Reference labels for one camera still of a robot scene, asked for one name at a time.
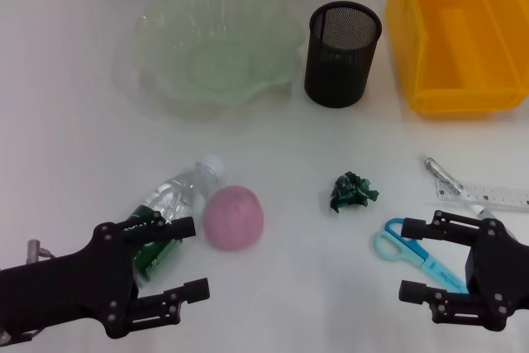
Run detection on green glass fruit plate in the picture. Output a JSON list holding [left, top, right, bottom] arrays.
[[134, 0, 307, 117]]

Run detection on green plastic wrapper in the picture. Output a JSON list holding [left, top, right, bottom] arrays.
[[328, 169, 380, 214]]

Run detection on blue scissors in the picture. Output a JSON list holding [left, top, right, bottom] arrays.
[[373, 217, 471, 294]]

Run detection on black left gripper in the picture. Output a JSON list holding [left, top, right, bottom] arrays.
[[0, 210, 196, 341]]

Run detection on yellow plastic bin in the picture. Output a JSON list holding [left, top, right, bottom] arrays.
[[384, 0, 529, 115]]

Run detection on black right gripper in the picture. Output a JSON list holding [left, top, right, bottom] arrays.
[[398, 210, 529, 332]]

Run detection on transparent plastic ruler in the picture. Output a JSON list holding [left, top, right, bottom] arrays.
[[424, 180, 529, 210]]

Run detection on silver ballpoint pen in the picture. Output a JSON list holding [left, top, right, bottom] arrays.
[[422, 155, 499, 222]]

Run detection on black mesh pen holder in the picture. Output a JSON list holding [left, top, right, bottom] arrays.
[[304, 0, 383, 109]]

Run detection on clear water bottle green label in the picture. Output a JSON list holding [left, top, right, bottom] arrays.
[[131, 154, 226, 289]]

